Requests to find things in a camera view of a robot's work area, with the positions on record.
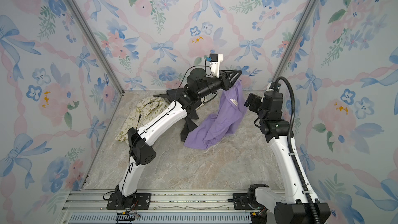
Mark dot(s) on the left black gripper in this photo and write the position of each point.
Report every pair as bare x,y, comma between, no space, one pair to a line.
224,81

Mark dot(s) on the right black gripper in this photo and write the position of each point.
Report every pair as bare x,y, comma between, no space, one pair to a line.
257,100

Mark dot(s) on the purple cloth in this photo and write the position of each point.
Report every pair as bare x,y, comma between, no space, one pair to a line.
225,122

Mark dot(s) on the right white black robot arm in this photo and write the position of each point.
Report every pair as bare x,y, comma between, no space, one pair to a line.
300,204

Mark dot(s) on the dark grey cloth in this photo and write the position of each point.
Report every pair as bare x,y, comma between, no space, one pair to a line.
182,106

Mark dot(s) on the cream patterned cloth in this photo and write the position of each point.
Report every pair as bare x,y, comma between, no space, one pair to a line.
144,112

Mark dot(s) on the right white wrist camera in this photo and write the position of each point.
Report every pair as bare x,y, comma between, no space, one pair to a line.
273,86

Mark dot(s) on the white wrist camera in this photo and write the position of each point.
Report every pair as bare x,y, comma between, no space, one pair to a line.
273,86
212,64

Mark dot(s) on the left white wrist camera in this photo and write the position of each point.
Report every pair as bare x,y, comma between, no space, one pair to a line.
212,64

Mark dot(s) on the right aluminium corner post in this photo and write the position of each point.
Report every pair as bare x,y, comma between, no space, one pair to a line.
296,35

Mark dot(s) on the aluminium corner post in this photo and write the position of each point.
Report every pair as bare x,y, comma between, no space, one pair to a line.
296,35
90,37

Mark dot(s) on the left aluminium corner post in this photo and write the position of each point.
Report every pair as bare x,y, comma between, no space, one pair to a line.
90,37

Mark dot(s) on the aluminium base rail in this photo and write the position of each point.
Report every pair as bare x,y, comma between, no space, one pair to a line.
163,207

